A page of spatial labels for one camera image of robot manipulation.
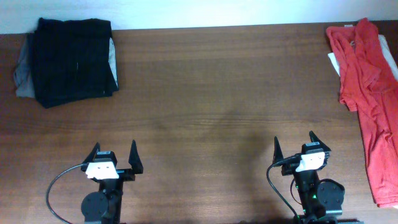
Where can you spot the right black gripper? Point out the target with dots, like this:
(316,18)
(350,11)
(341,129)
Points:
(288,168)

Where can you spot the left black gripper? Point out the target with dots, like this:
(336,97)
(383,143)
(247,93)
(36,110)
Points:
(125,173)

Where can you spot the red orange t-shirt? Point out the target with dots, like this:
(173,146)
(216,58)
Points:
(368,87)

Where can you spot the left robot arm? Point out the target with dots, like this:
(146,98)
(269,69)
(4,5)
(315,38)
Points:
(104,205)

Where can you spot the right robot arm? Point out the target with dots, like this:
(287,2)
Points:
(321,200)

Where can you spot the folded black garment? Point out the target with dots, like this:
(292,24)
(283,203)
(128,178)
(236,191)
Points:
(72,61)

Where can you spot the folded grey garment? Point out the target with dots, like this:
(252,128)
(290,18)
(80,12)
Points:
(22,74)

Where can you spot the white t-shirt green logo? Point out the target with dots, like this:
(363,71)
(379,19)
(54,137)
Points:
(388,53)

